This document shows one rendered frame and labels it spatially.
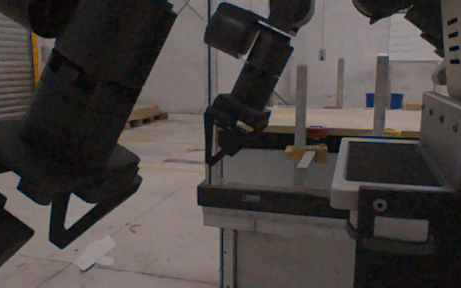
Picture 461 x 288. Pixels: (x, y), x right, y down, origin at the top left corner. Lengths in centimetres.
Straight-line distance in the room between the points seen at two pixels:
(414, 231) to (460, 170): 6
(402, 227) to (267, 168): 149
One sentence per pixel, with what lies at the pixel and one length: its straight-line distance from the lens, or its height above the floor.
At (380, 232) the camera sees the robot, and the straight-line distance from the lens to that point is 35.
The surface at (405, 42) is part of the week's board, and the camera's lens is 870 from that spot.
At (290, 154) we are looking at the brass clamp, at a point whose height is 83.
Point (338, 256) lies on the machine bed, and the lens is 193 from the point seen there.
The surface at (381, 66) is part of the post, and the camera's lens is 153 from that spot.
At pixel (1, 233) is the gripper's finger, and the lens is 25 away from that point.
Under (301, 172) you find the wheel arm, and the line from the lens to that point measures 131.
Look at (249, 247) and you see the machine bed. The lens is 198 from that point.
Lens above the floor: 113
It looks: 10 degrees down
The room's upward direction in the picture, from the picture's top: straight up
